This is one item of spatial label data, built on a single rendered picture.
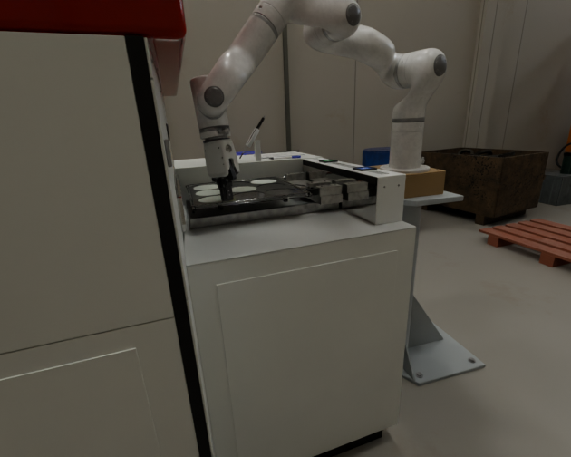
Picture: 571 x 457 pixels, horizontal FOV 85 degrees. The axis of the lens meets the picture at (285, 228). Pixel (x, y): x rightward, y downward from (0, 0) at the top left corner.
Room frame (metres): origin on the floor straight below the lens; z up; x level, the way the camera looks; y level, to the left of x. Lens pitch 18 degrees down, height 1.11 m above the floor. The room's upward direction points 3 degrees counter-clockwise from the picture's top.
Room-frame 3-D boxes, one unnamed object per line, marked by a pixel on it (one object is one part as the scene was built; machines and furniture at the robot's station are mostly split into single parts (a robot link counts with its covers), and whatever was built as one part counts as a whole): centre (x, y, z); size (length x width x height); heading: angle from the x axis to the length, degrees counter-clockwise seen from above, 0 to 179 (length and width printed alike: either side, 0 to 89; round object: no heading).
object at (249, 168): (1.48, 0.17, 0.89); 0.62 x 0.35 x 0.14; 108
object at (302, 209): (0.99, 0.05, 0.84); 0.50 x 0.02 x 0.03; 108
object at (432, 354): (1.31, -0.60, 0.41); 0.51 x 0.44 x 0.82; 105
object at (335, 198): (1.18, -0.10, 0.87); 0.36 x 0.08 x 0.03; 18
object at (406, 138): (1.28, -0.49, 1.01); 0.19 x 0.19 x 0.18
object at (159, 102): (0.83, 0.30, 1.02); 0.81 x 0.03 x 0.40; 18
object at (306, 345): (1.19, 0.07, 0.41); 0.96 x 0.64 x 0.82; 18
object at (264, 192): (1.09, 0.15, 0.90); 0.34 x 0.34 x 0.01; 18
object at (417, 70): (1.25, -0.51, 1.22); 0.19 x 0.12 x 0.24; 27
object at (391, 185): (1.14, -0.22, 0.89); 0.55 x 0.09 x 0.14; 18
